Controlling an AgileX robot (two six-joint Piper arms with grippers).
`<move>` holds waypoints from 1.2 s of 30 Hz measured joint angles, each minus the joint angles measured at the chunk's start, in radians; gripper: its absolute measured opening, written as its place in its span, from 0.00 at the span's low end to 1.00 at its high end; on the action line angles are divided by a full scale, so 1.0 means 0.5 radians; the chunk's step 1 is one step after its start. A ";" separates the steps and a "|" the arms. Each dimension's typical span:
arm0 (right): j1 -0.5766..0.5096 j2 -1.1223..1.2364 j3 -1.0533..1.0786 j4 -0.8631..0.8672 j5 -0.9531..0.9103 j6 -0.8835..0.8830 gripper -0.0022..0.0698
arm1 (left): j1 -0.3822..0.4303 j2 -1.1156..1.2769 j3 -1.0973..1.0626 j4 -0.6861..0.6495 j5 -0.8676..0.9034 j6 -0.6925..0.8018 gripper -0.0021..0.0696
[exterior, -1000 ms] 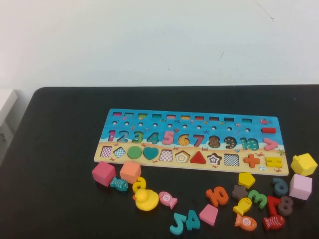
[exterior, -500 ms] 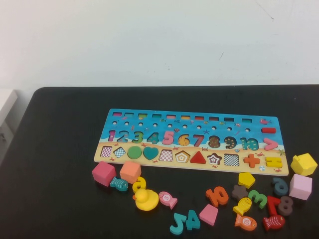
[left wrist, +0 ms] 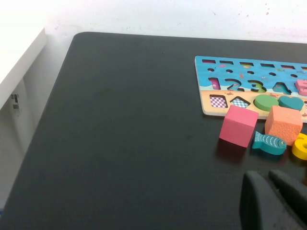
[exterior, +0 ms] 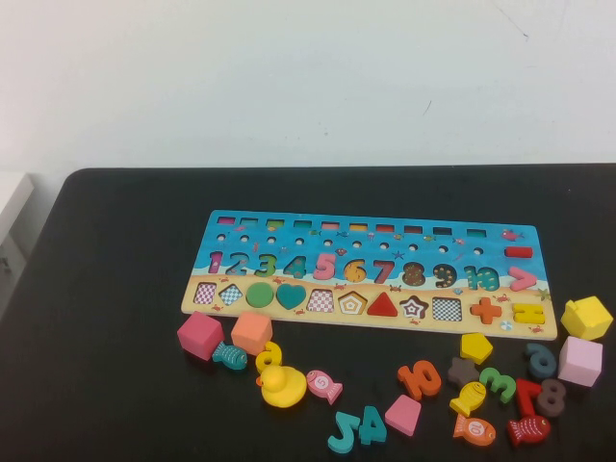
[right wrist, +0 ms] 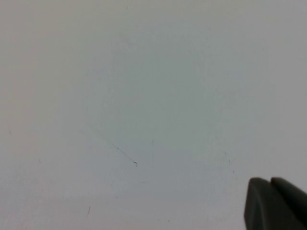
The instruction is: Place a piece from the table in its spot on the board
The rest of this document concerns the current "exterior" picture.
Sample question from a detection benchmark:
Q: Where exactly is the yellow number six piece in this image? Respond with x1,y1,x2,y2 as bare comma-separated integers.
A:
254,340,284,375

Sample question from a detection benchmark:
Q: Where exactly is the orange wooden cube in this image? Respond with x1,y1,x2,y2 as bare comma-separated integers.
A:
230,310,274,357

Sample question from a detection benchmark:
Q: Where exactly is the red triangle piece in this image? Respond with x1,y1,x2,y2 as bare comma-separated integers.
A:
366,291,399,319

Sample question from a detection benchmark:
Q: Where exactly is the colourful wooden puzzle board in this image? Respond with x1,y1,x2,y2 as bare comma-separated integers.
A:
180,209,558,342

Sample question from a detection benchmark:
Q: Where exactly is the yellow striped wooden fish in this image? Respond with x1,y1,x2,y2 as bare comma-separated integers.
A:
449,380,488,419

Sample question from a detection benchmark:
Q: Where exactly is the red wooden fish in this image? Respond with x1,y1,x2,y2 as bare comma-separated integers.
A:
506,415,552,448

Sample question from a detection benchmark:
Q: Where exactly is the light pink wooden cube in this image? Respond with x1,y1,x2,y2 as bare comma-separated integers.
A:
557,335,604,388

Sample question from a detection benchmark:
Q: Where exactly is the green number three piece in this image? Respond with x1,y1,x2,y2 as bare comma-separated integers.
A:
478,367,517,404

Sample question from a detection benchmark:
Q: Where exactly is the orange fish marked ten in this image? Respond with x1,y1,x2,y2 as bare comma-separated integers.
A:
451,413,497,448

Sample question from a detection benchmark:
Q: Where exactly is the brown star piece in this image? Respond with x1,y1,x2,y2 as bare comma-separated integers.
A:
446,356,481,389

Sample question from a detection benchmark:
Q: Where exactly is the green circle piece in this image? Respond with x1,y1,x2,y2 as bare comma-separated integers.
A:
244,282,275,309

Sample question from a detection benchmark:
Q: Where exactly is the pink trapezoid piece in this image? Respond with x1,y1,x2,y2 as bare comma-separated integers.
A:
383,394,423,438

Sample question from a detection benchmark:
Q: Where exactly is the brown number eight piece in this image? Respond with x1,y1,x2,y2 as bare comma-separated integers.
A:
535,378,568,419

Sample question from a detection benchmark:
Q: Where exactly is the magenta wooden cube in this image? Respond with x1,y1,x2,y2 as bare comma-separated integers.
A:
176,310,225,362

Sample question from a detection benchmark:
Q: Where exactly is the grey-blue number nine piece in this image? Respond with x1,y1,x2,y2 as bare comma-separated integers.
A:
524,342,558,380

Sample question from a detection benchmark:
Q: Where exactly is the red number seven piece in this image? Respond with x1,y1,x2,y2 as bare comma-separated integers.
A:
514,377,545,420

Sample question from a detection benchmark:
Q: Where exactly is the yellow equals sign piece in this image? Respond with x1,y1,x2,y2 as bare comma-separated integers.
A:
511,302,546,324

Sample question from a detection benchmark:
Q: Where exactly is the teal striped wooden fish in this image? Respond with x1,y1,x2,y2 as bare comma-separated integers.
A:
211,340,249,372

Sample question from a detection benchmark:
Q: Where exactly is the pink greater-than sign piece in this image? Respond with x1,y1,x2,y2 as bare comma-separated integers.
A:
508,266,537,294

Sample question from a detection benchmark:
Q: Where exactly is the yellow notched wooden cube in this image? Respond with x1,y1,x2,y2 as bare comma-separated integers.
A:
559,295,614,342

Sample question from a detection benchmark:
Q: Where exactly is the yellow rubber duck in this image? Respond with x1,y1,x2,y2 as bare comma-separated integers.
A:
255,364,308,409

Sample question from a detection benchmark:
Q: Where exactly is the orange plus sign piece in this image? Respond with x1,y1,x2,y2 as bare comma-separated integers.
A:
469,296,503,325

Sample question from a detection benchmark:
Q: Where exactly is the teal number four piece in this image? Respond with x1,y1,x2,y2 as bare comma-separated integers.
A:
356,405,388,447

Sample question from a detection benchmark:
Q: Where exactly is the pink fish marked five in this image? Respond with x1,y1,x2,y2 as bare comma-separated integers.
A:
305,369,345,406

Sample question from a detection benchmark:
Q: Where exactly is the teal heart piece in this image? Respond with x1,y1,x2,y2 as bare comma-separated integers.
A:
274,283,308,311

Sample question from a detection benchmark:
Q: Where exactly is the yellow pentagon piece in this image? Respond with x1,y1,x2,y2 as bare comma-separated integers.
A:
459,331,495,366

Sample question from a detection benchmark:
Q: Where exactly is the pink number five piece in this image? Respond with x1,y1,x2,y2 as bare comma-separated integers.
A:
312,252,337,283

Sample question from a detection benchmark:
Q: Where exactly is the orange number ten piece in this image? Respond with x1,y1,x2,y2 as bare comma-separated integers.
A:
397,359,443,402

